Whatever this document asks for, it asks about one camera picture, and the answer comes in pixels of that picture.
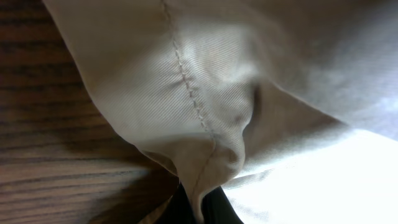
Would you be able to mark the beige khaki shorts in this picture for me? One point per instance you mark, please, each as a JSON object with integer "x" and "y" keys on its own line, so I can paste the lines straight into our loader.
{"x": 288, "y": 107}

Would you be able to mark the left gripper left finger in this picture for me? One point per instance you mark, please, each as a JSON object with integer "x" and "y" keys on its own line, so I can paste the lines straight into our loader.
{"x": 179, "y": 210}

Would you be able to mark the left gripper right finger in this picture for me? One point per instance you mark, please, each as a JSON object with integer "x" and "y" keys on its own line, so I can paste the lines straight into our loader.
{"x": 216, "y": 209}

